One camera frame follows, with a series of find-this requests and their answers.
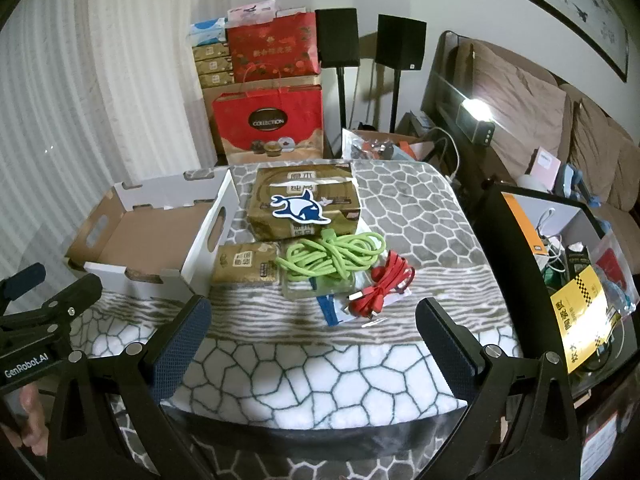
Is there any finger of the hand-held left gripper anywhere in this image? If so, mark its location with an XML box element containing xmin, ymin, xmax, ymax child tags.
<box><xmin>0</xmin><ymin>274</ymin><xmax>104</xmax><ymax>356</ymax></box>
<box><xmin>0</xmin><ymin>262</ymin><xmax>48</xmax><ymax>308</ymax></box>

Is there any green cable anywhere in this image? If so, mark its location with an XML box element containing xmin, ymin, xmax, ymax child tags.
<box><xmin>276</xmin><ymin>230</ymin><xmax>387</xmax><ymax>281</ymax></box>

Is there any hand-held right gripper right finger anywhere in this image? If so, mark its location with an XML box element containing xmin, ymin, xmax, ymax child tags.
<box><xmin>415</xmin><ymin>297</ymin><xmax>601</xmax><ymax>480</ymax></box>

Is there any black chair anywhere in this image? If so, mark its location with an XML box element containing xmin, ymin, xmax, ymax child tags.
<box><xmin>376</xmin><ymin>14</ymin><xmax>427</xmax><ymax>133</ymax></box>

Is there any red floral gift bag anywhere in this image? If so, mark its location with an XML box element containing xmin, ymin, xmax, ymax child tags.
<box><xmin>226</xmin><ymin>10</ymin><xmax>322</xmax><ymax>81</ymax></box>

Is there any blue shark sticker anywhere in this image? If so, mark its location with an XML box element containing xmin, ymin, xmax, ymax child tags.
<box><xmin>270</xmin><ymin>192</ymin><xmax>333</xmax><ymax>226</ymax></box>

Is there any person's left hand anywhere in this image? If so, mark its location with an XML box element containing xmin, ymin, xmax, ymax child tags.
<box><xmin>0</xmin><ymin>387</ymin><xmax>51</xmax><ymax>457</ymax></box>

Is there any white lit device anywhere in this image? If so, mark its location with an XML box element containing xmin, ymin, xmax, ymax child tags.
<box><xmin>457</xmin><ymin>100</ymin><xmax>496</xmax><ymax>147</ymax></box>

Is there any white pink box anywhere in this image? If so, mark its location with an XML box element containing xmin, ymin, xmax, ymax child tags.
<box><xmin>227</xmin><ymin>2</ymin><xmax>278</xmax><ymax>23</ymax></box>

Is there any white striped curtain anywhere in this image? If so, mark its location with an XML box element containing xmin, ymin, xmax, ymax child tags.
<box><xmin>0</xmin><ymin>0</ymin><xmax>231</xmax><ymax>311</ymax></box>

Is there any yellow black packet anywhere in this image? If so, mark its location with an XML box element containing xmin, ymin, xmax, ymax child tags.
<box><xmin>550</xmin><ymin>265</ymin><xmax>616</xmax><ymax>376</ymax></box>

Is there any white charging cable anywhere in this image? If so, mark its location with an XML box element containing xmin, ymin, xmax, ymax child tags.
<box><xmin>425</xmin><ymin>127</ymin><xmax>461</xmax><ymax>181</ymax></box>

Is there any blue white tissue pack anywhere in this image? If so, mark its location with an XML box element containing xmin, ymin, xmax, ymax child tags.
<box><xmin>189</xmin><ymin>17</ymin><xmax>228</xmax><ymax>48</ymax></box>

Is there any red cable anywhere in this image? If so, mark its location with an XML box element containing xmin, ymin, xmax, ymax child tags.
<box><xmin>348</xmin><ymin>251</ymin><xmax>417</xmax><ymax>317</ymax></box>

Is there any open cardboard box of clutter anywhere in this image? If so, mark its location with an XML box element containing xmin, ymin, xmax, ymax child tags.
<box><xmin>341</xmin><ymin>127</ymin><xmax>426</xmax><ymax>163</ymax></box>

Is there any orange box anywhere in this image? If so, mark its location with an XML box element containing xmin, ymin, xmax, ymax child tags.
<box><xmin>501</xmin><ymin>192</ymin><xmax>543</xmax><ymax>261</ymax></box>

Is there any small gold tissue pack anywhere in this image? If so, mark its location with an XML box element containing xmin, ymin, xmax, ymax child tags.
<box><xmin>211</xmin><ymin>241</ymin><xmax>281</xmax><ymax>287</ymax></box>

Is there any white cardboard box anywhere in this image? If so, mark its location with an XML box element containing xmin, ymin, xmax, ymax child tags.
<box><xmin>62</xmin><ymin>166</ymin><xmax>241</xmax><ymax>306</ymax></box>

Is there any large gold tissue pack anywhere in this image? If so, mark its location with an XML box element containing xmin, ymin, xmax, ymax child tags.
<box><xmin>247</xmin><ymin>161</ymin><xmax>363</xmax><ymax>241</ymax></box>

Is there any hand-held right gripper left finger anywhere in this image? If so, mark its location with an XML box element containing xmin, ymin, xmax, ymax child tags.
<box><xmin>45</xmin><ymin>295</ymin><xmax>213</xmax><ymax>480</ymax></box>

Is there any clear plastic case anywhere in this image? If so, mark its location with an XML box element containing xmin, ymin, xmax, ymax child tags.
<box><xmin>281</xmin><ymin>266</ymin><xmax>388</xmax><ymax>328</ymax></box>

